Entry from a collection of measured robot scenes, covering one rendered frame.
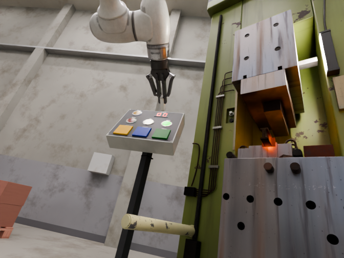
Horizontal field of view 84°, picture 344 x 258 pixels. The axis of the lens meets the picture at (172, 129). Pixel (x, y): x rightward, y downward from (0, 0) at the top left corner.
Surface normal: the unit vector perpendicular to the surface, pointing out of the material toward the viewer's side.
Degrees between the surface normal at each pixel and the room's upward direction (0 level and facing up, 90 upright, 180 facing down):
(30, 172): 90
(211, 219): 90
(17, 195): 90
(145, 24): 145
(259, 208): 90
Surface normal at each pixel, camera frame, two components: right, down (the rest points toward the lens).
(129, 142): -0.24, 0.54
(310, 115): -0.56, -0.44
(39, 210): -0.07, -0.44
